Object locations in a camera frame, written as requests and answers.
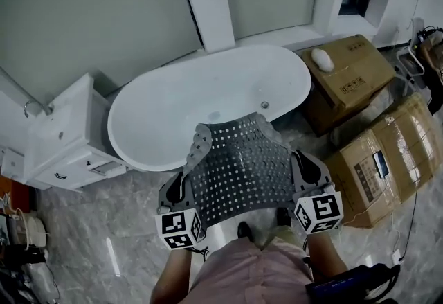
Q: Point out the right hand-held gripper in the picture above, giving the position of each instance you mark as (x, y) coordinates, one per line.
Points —
(322, 209)

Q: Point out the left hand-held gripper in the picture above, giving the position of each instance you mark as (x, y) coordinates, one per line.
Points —
(174, 226)

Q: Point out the grey perforated bath mat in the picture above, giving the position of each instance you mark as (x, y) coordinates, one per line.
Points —
(242, 171)

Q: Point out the person's left forearm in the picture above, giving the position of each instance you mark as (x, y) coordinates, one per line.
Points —
(173, 278)

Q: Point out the person's right forearm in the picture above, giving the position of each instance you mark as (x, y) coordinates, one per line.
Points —
(325, 257)

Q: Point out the person's right shoe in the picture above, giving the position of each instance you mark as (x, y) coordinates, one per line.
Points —
(284, 216)

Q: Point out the person's shoe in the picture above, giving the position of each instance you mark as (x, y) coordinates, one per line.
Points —
(284, 216)
(245, 230)

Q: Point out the person's beige trousers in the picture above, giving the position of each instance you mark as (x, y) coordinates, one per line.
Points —
(287, 237)

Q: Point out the smartphone with lit screen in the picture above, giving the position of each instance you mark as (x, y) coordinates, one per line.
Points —
(380, 164)

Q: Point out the person's left shoe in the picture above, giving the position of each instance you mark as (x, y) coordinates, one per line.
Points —
(245, 230)

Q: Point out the brown cardboard box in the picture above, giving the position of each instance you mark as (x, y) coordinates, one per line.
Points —
(353, 88)

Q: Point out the tape-wrapped cardboard box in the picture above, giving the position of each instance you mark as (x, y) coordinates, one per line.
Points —
(398, 143)

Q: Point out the white and green bathtub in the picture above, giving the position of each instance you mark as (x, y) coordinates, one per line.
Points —
(194, 95)

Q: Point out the person's pink shirt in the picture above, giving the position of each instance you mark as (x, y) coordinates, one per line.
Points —
(249, 275)

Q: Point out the white vanity cabinet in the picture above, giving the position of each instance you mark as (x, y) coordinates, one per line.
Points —
(69, 129)

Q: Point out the white power adapter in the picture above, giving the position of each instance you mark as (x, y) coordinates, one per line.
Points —
(396, 256)

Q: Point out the white bucket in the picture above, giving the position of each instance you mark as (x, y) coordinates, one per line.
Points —
(33, 230)

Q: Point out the orange cabinet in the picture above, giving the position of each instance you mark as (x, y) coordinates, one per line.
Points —
(22, 197)

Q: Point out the white metal rack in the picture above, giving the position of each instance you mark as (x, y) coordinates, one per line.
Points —
(405, 62)

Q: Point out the chrome faucet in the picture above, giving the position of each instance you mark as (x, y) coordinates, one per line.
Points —
(34, 105)

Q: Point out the wide grey roller blind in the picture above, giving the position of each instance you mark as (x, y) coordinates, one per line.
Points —
(86, 18)

